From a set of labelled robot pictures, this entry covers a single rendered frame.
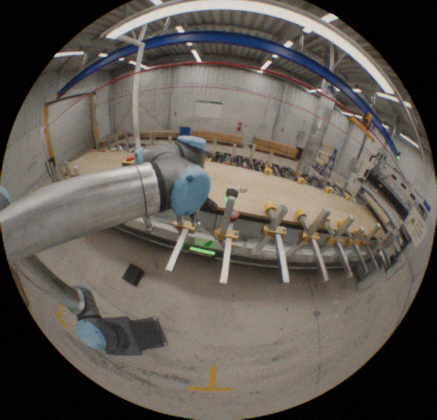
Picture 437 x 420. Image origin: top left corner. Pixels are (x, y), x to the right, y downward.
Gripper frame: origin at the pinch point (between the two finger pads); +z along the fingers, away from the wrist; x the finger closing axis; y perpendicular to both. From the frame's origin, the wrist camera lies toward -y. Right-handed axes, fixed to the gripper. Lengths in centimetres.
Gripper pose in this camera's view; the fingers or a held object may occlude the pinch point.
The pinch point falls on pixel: (194, 222)
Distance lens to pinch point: 59.3
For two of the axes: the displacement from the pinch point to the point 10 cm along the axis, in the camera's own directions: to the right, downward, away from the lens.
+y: -9.8, -2.0, 0.3
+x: -1.5, 6.0, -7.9
